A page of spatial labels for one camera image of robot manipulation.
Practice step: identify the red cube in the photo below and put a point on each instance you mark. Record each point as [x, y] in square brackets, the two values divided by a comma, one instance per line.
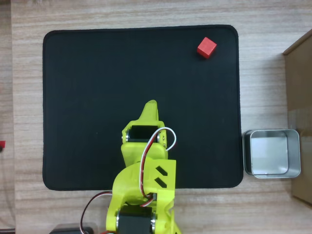
[206, 47]

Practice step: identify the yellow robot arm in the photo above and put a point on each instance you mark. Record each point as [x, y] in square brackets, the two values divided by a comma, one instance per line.
[131, 180]

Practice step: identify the square metal tin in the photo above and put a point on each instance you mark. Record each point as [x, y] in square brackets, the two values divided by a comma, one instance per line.
[270, 153]

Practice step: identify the black rectangular mat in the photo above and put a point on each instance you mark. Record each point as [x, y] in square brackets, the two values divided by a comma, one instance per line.
[97, 97]

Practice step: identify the black plastic box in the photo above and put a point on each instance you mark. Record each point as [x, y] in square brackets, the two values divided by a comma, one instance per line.
[70, 229]

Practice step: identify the small red black object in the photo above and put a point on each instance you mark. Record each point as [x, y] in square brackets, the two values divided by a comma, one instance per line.
[2, 145]

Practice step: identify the brown cardboard box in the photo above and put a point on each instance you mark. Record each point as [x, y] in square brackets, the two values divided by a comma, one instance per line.
[301, 97]

